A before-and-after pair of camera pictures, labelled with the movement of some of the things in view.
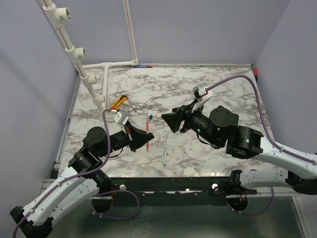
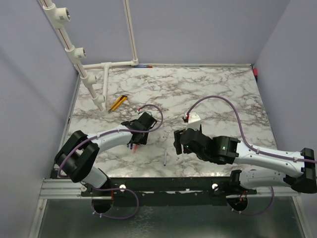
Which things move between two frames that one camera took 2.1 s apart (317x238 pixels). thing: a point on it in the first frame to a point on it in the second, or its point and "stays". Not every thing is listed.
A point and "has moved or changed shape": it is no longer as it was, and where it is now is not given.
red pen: [147, 132] has moved or changed shape
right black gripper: [180, 113] to [176, 143]
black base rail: [168, 191] stays
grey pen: [165, 157] stays
